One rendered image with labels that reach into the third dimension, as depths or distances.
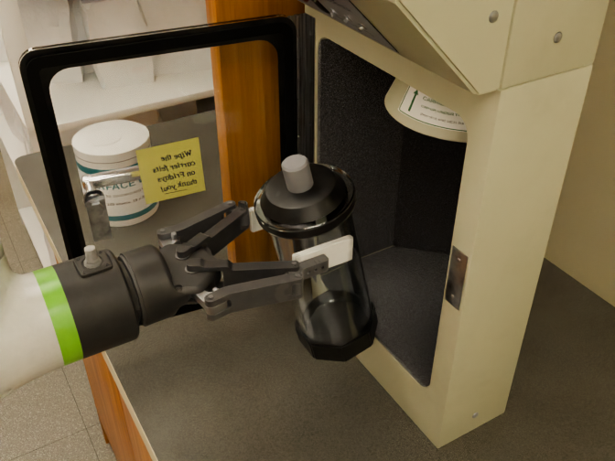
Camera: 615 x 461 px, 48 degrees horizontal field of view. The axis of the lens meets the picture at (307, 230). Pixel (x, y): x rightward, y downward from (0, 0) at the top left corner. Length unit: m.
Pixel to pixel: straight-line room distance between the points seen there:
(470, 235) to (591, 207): 0.50
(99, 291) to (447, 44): 0.36
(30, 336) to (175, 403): 0.35
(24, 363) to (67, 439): 1.55
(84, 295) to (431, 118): 0.37
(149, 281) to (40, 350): 0.11
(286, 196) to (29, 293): 0.26
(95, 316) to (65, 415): 1.61
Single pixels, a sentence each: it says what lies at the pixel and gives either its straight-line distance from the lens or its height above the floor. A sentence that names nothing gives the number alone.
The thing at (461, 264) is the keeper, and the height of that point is 1.22.
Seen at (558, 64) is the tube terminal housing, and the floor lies 1.42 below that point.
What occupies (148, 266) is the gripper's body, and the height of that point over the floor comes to 1.24.
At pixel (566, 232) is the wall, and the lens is 1.21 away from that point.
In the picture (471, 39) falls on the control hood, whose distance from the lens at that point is 0.55.
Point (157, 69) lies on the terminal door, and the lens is 0.79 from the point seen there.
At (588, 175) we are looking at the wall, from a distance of 1.14.
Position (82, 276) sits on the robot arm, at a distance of 0.64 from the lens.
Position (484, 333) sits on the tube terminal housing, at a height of 1.12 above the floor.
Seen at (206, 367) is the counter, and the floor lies 0.94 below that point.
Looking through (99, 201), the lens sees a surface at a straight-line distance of 0.83.
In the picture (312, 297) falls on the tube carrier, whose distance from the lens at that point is 0.76.
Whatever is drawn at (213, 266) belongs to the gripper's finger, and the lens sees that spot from 0.67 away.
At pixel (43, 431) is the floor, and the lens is 2.22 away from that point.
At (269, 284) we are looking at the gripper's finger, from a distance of 0.66.
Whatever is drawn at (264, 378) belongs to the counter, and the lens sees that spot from 0.95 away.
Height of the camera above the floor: 1.64
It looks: 36 degrees down
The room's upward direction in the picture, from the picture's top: straight up
